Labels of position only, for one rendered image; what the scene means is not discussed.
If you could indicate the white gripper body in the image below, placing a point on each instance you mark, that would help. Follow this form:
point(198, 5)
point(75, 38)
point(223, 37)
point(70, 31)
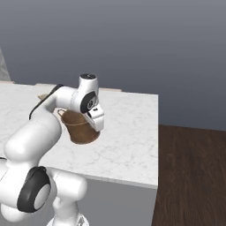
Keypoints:
point(98, 122)

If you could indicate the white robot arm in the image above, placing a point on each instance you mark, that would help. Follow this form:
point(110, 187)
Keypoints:
point(32, 138)

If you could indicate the brown woven basket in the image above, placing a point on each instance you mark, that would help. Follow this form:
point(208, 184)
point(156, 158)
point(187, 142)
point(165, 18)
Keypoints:
point(82, 131)

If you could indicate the light wooden stool seat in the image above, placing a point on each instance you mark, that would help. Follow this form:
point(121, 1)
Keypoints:
point(44, 85)
point(6, 82)
point(111, 89)

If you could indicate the small tan flat object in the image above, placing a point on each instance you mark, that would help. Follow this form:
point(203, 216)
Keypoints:
point(43, 96)

